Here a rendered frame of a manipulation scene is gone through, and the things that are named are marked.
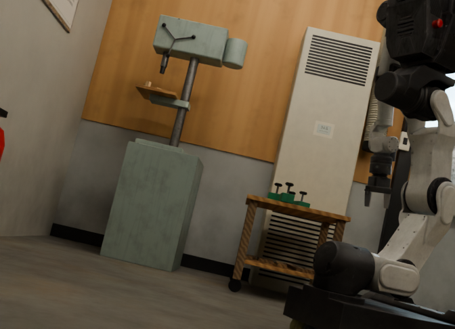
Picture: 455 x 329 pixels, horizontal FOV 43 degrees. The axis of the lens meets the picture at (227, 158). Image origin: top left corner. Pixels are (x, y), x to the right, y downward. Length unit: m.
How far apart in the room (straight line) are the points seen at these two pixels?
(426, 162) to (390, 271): 0.45
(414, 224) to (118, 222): 1.88
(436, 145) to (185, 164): 1.71
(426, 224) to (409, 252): 0.13
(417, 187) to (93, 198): 2.58
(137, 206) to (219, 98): 1.14
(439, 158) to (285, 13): 2.43
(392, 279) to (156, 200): 1.80
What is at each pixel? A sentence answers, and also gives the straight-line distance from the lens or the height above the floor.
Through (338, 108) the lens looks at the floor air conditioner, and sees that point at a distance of 4.03.
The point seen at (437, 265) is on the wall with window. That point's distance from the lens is 4.44.
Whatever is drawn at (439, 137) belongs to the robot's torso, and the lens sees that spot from 2.28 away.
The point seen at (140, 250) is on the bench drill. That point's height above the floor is 0.08.
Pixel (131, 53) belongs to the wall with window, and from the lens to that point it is 4.40.
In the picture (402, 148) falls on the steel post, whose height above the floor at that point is 1.15.
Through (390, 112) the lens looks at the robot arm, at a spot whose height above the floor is 0.92.
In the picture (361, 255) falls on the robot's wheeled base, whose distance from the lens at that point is 2.04.
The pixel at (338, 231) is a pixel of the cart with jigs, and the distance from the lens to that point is 3.22.
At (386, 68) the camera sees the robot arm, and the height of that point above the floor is 1.09.
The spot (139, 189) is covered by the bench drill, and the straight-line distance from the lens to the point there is 3.54.
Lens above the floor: 0.30
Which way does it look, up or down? 7 degrees up
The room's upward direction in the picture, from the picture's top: 13 degrees clockwise
